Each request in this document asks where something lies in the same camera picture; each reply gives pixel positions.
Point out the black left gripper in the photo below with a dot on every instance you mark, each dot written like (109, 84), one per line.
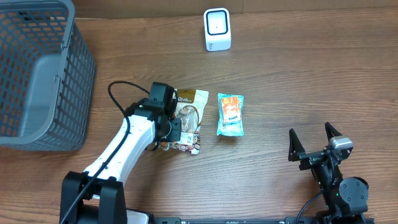
(176, 131)

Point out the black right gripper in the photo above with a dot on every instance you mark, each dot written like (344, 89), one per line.
(315, 156)

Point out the teal snack packet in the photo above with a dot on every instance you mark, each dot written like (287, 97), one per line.
(231, 129)

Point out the small orange snack box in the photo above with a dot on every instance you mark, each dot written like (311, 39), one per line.
(230, 109)

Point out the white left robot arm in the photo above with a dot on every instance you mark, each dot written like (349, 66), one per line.
(96, 195)

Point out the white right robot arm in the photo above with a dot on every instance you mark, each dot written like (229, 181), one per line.
(346, 200)

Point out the white barcode scanner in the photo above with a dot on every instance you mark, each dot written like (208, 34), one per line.
(217, 29)

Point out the beige nut snack bag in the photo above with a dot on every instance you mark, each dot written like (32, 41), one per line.
(190, 109)

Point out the grey plastic basket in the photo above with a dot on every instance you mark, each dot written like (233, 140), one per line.
(47, 77)

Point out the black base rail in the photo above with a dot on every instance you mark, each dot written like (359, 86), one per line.
(286, 220)

